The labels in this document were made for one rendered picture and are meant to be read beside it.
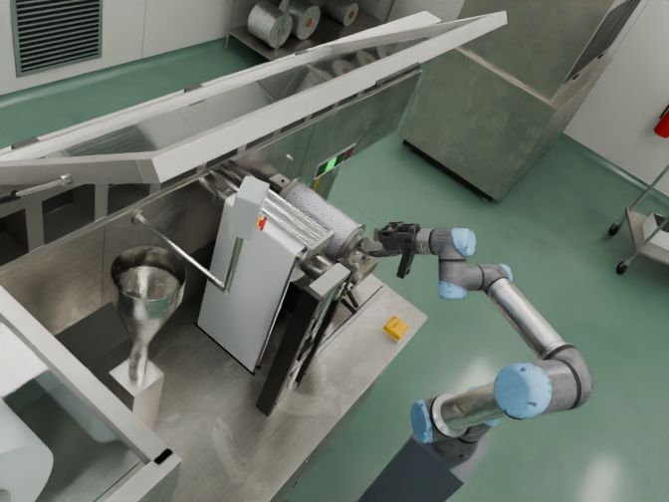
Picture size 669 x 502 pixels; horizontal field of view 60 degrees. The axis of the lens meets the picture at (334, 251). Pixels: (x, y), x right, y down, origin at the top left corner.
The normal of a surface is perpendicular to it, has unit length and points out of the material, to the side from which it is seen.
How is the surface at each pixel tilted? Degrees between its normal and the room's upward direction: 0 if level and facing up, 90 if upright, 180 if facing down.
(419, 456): 90
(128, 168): 90
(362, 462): 0
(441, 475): 90
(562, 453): 0
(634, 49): 90
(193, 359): 0
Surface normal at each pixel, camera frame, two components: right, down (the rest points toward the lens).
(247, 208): -0.17, 0.65
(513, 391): -0.85, -0.04
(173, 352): 0.29, -0.68
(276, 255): -0.56, 0.44
